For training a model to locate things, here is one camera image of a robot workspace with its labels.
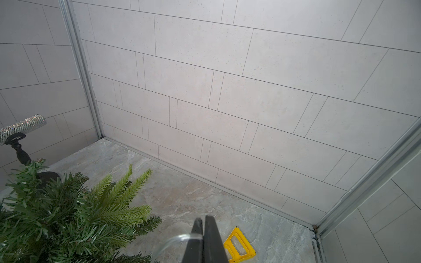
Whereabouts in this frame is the small green christmas tree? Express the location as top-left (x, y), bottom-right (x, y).
top-left (1, 160), bottom-right (162, 263)

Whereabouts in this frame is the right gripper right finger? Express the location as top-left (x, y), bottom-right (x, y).
top-left (203, 215), bottom-right (229, 263)

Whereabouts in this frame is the yellow plastic triangle stand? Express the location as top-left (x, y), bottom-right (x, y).
top-left (223, 226), bottom-right (257, 263)

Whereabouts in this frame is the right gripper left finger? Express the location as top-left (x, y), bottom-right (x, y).
top-left (182, 218), bottom-right (203, 263)

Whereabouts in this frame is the glittery silver microphone on stand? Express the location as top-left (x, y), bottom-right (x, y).
top-left (1, 115), bottom-right (47, 191)

